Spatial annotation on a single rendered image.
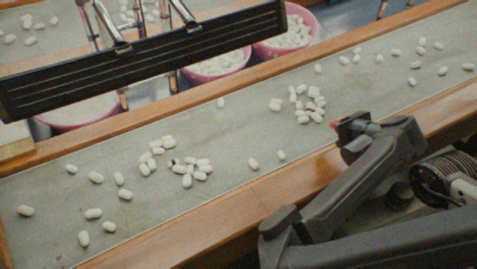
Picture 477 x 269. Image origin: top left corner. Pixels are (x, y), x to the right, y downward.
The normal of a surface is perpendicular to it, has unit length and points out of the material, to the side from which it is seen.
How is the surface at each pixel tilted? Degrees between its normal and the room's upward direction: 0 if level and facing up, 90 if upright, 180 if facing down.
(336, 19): 0
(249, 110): 0
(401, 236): 51
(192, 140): 0
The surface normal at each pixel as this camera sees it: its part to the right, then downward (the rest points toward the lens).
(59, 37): 0.06, -0.60
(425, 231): -0.50, -0.84
